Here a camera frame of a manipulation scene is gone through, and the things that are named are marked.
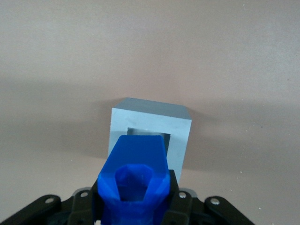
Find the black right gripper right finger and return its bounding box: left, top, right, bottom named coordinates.
left=161, top=170, right=256, bottom=225

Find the blue plastic insert part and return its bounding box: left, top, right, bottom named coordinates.
left=97, top=135, right=170, bottom=225

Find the gray square base block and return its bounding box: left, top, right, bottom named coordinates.
left=108, top=97, right=193, bottom=183

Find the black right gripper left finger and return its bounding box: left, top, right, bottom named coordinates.
left=0, top=178, right=104, bottom=225

